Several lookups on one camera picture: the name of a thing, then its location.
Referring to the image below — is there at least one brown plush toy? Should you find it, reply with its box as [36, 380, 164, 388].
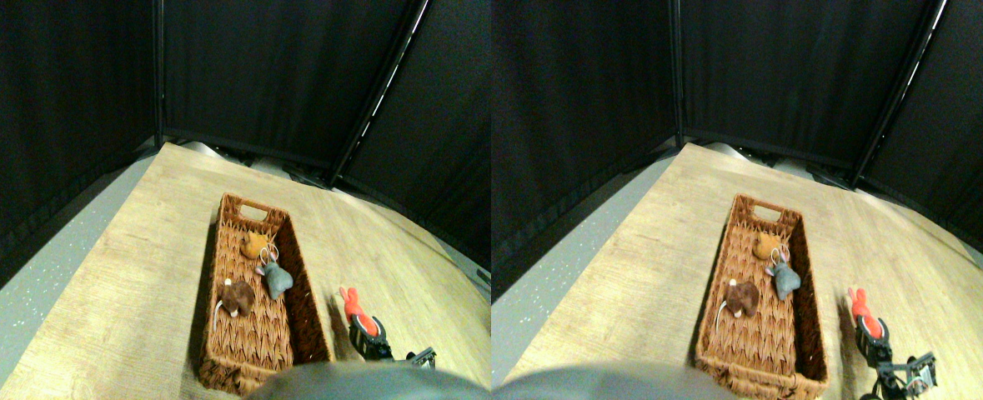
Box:
[719, 280, 761, 321]
[216, 278, 258, 321]

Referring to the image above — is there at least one brown wicker basket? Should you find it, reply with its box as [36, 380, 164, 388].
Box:
[694, 194, 830, 398]
[198, 193, 334, 395]

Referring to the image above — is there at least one grey plush toy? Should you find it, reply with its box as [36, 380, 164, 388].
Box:
[255, 259, 295, 300]
[764, 259, 803, 302]

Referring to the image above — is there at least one red plush toy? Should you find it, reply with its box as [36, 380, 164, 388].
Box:
[845, 287, 885, 339]
[339, 286, 380, 338]

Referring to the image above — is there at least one orange plush toy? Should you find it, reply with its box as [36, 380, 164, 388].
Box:
[750, 231, 785, 262]
[238, 230, 274, 262]

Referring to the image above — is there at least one black curtain stand pole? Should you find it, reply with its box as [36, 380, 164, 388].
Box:
[327, 0, 434, 189]
[152, 0, 167, 151]
[848, 0, 952, 189]
[669, 0, 685, 151]

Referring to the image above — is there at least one black bracket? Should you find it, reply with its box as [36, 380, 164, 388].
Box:
[406, 347, 439, 371]

